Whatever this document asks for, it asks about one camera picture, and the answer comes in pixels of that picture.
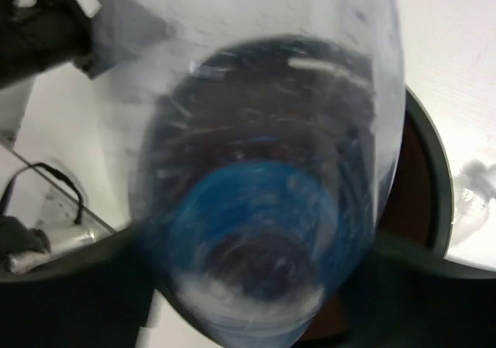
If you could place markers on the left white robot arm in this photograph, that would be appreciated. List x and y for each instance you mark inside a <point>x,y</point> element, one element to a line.
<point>39,35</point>

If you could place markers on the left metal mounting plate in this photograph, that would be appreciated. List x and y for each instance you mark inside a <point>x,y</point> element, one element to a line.
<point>54,234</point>

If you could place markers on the clear bottle blue label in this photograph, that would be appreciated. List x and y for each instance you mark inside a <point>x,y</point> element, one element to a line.
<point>268,157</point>

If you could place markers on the brown plastic bin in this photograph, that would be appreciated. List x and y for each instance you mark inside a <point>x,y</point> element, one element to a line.
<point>404,294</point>

